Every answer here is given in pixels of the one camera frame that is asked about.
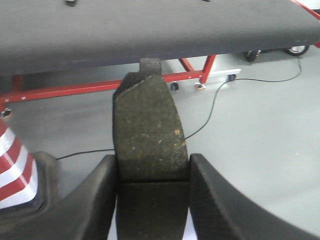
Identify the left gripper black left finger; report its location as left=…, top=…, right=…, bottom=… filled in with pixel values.
left=0, top=155, right=117, bottom=240

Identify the dark grey conveyor belt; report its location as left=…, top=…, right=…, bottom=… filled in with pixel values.
left=0, top=0, right=320, bottom=77

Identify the red conveyor frame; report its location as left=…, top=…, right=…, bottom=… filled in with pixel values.
left=0, top=0, right=320, bottom=118

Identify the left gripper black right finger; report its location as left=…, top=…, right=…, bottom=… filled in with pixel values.
left=189, top=153, right=318, bottom=240

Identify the red white traffic cone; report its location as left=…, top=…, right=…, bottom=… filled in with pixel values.
left=0, top=117, right=61, bottom=221

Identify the black floor cable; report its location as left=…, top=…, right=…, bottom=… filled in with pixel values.
left=55, top=56, right=302, bottom=161

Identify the grey brake pad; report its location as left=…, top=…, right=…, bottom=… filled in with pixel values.
left=64, top=0, right=77, bottom=7
left=112, top=58, right=190, bottom=240

